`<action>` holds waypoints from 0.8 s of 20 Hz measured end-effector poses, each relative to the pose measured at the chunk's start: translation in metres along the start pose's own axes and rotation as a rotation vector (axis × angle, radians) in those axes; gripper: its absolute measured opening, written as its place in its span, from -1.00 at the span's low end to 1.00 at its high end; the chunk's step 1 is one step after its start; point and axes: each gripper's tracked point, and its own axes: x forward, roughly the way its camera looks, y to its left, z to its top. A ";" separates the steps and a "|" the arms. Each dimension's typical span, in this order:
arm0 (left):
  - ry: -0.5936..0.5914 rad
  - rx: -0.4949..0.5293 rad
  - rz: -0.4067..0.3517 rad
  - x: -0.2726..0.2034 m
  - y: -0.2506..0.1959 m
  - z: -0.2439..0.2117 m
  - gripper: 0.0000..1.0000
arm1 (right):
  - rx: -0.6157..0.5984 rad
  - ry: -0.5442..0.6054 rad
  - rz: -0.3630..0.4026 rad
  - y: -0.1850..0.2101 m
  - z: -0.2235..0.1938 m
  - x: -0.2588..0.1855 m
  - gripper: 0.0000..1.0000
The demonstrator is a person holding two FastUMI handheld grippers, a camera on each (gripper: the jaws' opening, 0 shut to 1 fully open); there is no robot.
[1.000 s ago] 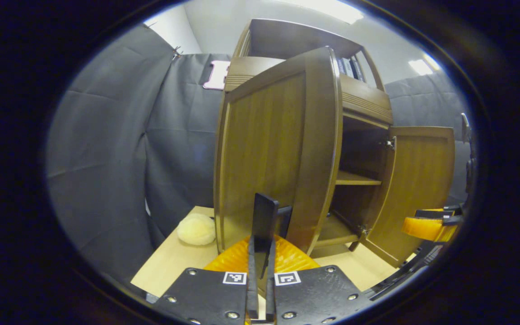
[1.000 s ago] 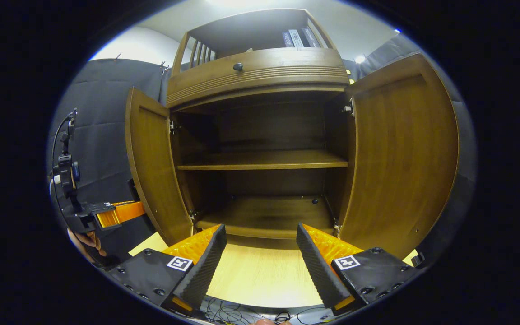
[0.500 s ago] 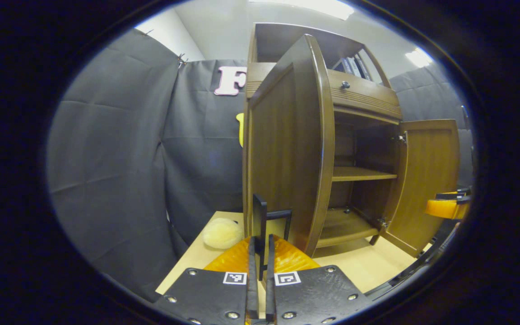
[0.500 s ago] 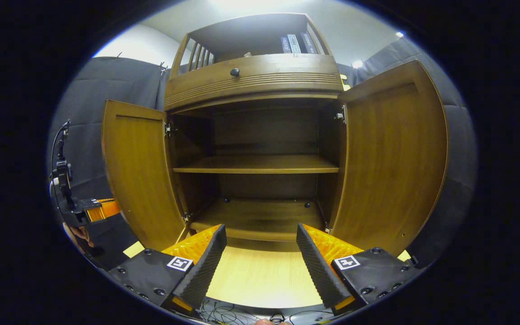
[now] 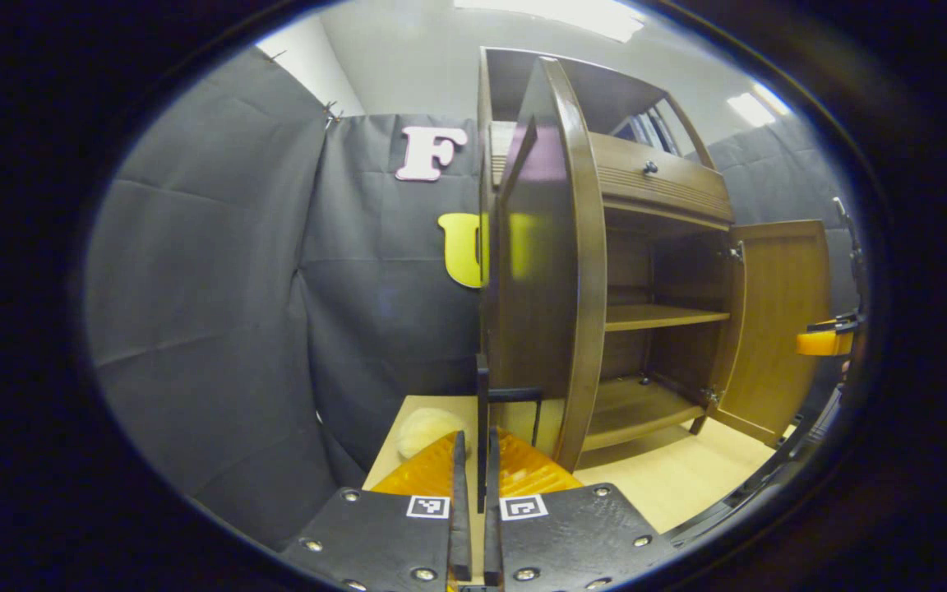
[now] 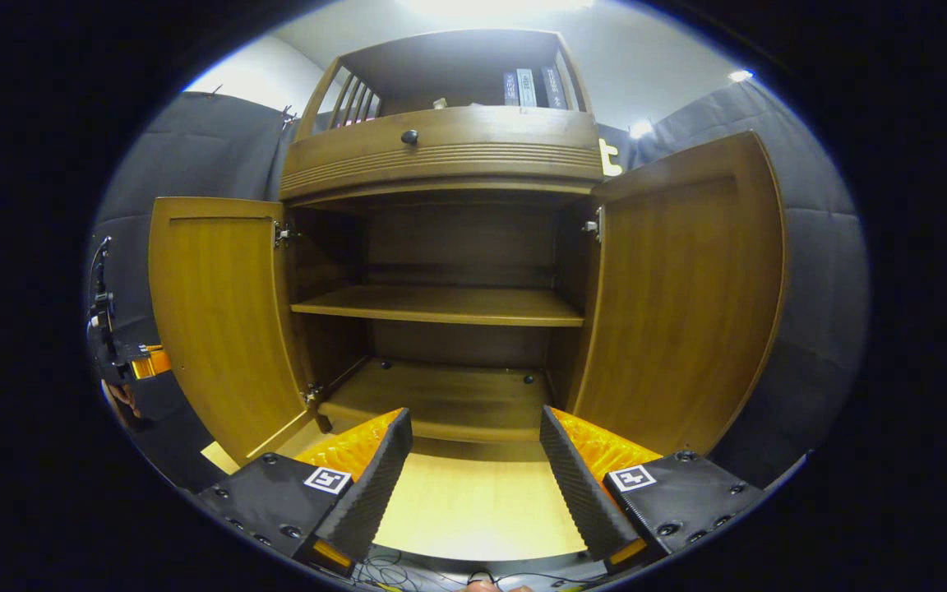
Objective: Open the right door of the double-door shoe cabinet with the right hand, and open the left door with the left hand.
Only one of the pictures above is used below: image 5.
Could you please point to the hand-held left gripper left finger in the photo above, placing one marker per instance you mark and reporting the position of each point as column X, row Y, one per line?
column 460, row 534

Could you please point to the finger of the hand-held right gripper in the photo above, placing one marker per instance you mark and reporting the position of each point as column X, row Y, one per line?
column 823, row 341

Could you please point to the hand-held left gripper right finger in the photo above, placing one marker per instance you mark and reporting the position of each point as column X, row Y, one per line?
column 491, row 534

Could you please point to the wooden shoe cabinet door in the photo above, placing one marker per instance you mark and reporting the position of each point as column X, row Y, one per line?
column 547, row 288
column 778, row 321

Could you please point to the wooden double-door shoe cabinet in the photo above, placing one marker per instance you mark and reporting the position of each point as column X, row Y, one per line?
column 654, row 197

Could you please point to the metal door hinge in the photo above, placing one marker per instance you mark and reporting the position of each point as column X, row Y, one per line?
column 710, row 396
column 736, row 253

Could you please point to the cream plush ball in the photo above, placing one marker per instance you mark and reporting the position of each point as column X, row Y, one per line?
column 428, row 429

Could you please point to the wooden inner shelf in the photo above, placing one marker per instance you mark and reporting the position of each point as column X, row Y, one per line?
column 662, row 316

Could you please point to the small ceiling light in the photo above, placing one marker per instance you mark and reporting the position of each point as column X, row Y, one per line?
column 757, row 105

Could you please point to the wooden ribbed drawer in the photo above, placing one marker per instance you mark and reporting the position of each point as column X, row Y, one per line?
column 662, row 185

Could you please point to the dark grey book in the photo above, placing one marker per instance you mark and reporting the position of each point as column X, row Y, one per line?
column 662, row 131

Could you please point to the light grey book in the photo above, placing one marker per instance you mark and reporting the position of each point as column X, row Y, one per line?
column 649, row 131

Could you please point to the dark blue book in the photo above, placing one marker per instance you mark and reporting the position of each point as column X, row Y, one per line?
column 631, row 130

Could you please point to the black backdrop cloth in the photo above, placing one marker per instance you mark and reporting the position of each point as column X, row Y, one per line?
column 219, row 288

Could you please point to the large ceiling light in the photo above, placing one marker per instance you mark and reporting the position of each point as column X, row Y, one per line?
column 556, row 12

